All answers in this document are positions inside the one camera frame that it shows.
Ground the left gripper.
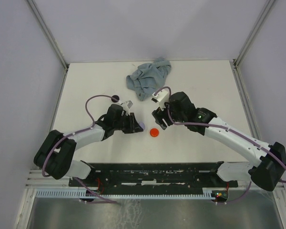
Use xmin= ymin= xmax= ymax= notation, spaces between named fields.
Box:
xmin=113 ymin=113 xmax=143 ymax=134

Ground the purple round charging case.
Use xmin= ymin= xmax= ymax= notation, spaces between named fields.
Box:
xmin=139 ymin=122 xmax=145 ymax=130

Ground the orange round charging case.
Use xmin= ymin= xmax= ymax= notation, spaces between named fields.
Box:
xmin=150 ymin=128 xmax=159 ymax=137

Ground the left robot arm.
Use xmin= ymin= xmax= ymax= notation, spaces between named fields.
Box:
xmin=33 ymin=104 xmax=144 ymax=186

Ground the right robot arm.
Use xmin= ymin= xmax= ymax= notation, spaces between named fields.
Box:
xmin=152 ymin=88 xmax=286 ymax=191

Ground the crumpled blue denim cloth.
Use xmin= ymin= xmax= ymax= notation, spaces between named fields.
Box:
xmin=126 ymin=57 xmax=172 ymax=101

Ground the small green circuit board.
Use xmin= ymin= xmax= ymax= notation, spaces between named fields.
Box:
xmin=214 ymin=191 xmax=229 ymax=202

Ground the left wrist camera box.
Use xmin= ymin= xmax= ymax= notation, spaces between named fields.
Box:
xmin=120 ymin=100 xmax=133 ymax=115

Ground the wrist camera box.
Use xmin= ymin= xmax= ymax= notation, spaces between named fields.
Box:
xmin=120 ymin=100 xmax=133 ymax=115
xmin=152 ymin=90 xmax=170 ymax=110

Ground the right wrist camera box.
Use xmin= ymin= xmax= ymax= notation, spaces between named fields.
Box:
xmin=152 ymin=90 xmax=170 ymax=110

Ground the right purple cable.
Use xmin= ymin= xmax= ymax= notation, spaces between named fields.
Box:
xmin=153 ymin=86 xmax=286 ymax=206

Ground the white slotted cable duct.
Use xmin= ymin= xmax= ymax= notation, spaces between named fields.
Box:
xmin=35 ymin=187 xmax=227 ymax=199

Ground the aluminium frame post right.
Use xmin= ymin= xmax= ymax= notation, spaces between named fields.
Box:
xmin=232 ymin=0 xmax=277 ymax=70

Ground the aluminium frame post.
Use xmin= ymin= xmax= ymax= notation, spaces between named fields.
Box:
xmin=232 ymin=0 xmax=277 ymax=70
xmin=26 ymin=0 xmax=70 ymax=72

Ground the aluminium frame post left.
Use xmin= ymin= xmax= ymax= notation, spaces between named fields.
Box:
xmin=26 ymin=0 xmax=70 ymax=72

